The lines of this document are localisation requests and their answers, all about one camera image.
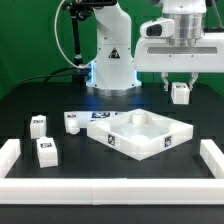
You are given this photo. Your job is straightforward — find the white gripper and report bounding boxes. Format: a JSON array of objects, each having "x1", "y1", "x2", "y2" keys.
[{"x1": 134, "y1": 33, "x2": 224, "y2": 91}]

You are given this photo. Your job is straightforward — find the white square tabletop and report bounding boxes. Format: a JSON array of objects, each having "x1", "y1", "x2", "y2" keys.
[{"x1": 87, "y1": 109, "x2": 194, "y2": 161}]

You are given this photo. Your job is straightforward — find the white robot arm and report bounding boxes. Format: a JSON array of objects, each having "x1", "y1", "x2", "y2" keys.
[{"x1": 87, "y1": 0, "x2": 224, "y2": 95}]

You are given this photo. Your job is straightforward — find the paper sheet with tags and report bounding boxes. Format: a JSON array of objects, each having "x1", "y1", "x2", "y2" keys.
[{"x1": 64, "y1": 111, "x2": 120, "y2": 126}]

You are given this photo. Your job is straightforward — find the white U-shaped fence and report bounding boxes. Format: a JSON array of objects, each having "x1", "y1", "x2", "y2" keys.
[{"x1": 0, "y1": 139, "x2": 224, "y2": 205}]

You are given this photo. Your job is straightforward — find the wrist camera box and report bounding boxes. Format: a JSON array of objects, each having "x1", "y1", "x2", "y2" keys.
[{"x1": 140, "y1": 18, "x2": 174, "y2": 38}]

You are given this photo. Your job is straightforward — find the black camera stand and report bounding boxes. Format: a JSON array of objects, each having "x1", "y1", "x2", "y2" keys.
[{"x1": 54, "y1": 0, "x2": 93, "y2": 86}]

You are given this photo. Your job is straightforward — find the white cable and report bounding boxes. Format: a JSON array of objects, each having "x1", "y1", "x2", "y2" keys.
[{"x1": 53, "y1": 0, "x2": 93, "y2": 70}]

